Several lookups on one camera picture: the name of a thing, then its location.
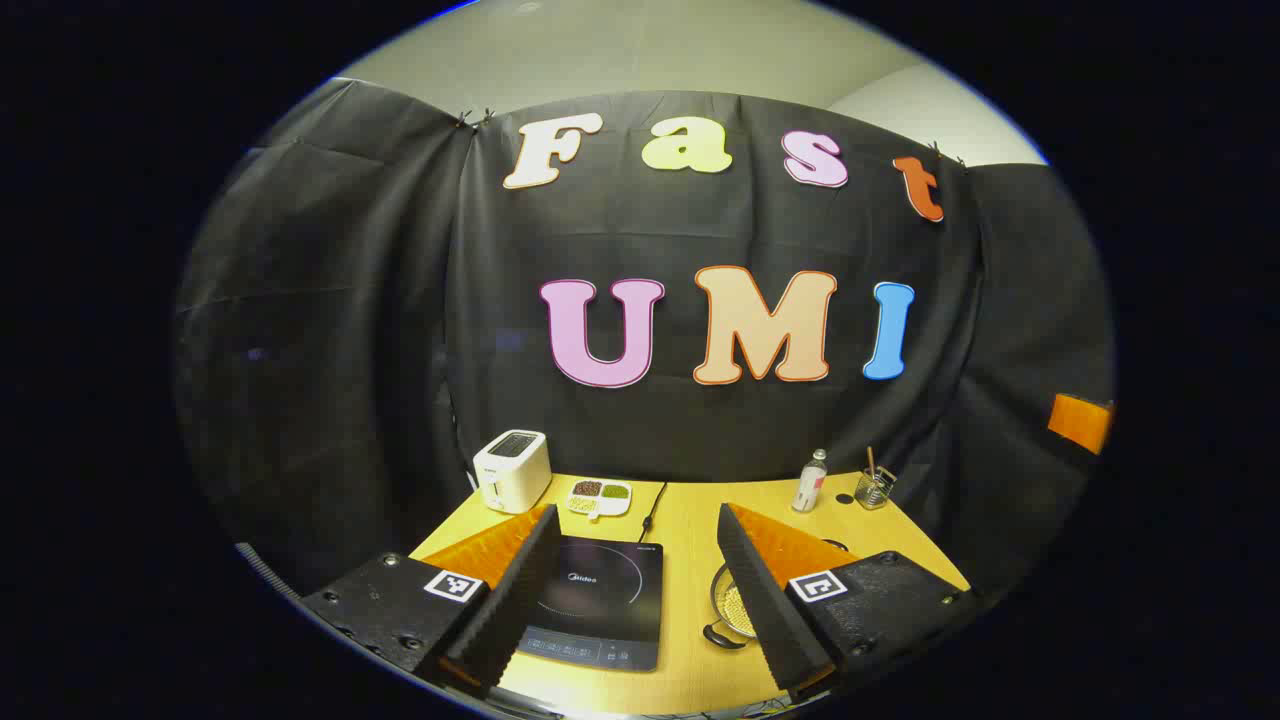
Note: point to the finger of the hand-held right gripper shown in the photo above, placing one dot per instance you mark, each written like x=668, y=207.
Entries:
x=1080, y=423

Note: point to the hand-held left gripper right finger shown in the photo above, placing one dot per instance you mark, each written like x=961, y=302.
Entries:
x=765, y=600

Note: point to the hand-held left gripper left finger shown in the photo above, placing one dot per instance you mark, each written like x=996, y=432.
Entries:
x=505, y=610

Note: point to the black induction cooktop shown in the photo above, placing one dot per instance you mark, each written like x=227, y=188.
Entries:
x=610, y=590

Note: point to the clear bottle with pink label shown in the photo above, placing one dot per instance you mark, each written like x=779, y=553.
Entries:
x=808, y=490

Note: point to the white toaster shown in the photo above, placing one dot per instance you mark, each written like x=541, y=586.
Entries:
x=510, y=470

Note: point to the white divided dish of beans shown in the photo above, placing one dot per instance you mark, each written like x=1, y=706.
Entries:
x=598, y=497

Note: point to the clear glass holder cup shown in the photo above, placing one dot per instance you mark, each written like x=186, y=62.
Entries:
x=873, y=492

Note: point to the black backdrop cloth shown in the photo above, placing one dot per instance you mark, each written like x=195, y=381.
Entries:
x=350, y=350

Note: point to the small black cloth clip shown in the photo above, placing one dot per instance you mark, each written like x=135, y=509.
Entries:
x=466, y=121

